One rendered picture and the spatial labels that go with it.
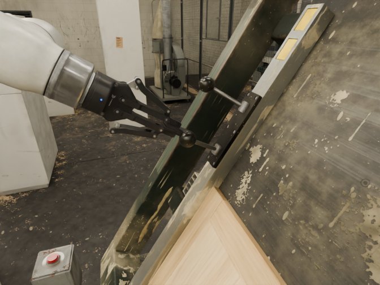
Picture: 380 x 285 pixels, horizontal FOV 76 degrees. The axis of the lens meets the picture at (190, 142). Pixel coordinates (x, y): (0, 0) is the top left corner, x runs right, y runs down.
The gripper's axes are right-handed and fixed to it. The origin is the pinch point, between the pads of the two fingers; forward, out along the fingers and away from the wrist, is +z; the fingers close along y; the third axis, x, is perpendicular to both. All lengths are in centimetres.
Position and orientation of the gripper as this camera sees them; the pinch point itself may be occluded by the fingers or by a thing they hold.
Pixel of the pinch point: (177, 130)
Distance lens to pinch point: 55.1
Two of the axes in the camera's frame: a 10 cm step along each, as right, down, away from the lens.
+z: 8.1, 3.6, 4.7
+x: 3.1, 4.2, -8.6
